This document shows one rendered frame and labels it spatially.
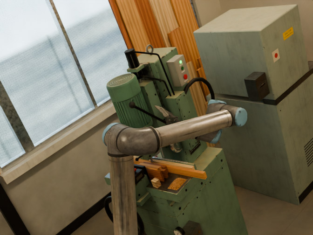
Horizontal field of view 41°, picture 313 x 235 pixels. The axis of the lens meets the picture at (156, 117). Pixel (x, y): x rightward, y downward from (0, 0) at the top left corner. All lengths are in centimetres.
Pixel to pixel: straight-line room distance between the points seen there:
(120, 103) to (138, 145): 62
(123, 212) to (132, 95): 67
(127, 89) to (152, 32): 181
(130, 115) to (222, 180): 82
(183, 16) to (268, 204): 196
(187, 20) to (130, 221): 271
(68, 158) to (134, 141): 210
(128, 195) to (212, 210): 97
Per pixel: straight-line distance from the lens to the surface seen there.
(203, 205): 267
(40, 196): 375
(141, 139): 172
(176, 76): 245
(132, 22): 386
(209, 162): 267
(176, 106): 242
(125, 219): 196
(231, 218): 297
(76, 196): 393
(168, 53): 247
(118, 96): 229
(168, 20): 418
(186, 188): 238
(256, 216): 342
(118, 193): 191
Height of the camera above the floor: 224
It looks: 25 degrees down
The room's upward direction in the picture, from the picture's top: 20 degrees counter-clockwise
